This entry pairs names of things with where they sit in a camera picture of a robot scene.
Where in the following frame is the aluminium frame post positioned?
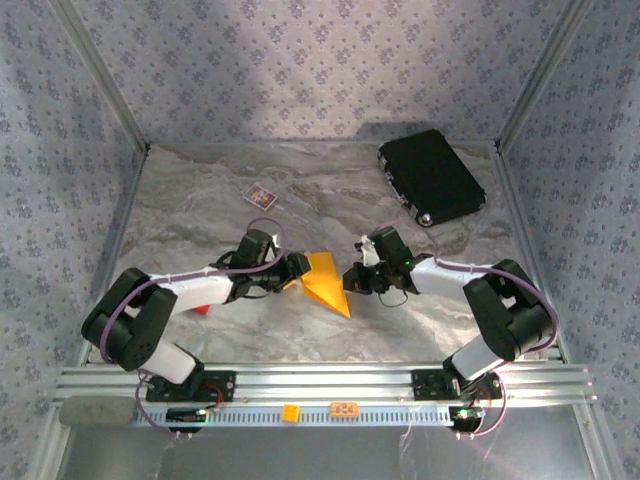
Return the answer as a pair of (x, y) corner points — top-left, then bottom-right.
(497, 0), (600, 154)
(49, 0), (152, 155)

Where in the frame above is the purple cable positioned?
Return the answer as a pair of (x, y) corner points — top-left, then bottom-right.
(379, 219), (560, 440)
(98, 217), (289, 441)

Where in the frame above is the aluminium side rail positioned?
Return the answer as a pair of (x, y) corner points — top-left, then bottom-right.
(79, 147), (151, 367)
(494, 144), (571, 364)

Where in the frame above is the small circuit board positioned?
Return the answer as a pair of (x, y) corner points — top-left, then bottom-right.
(166, 407), (209, 424)
(448, 405), (486, 424)

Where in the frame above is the slotted metal cable duct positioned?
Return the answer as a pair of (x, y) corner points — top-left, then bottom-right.
(132, 402), (459, 429)

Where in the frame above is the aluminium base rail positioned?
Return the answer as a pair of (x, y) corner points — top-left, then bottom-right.
(55, 363), (599, 407)

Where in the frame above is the small printed card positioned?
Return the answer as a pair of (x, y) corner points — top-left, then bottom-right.
(242, 182), (279, 212)

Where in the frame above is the black hard case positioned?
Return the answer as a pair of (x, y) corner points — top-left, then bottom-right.
(377, 128), (488, 229)

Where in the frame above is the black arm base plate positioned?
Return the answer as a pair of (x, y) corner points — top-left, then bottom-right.
(144, 369), (237, 404)
(411, 368), (503, 401)

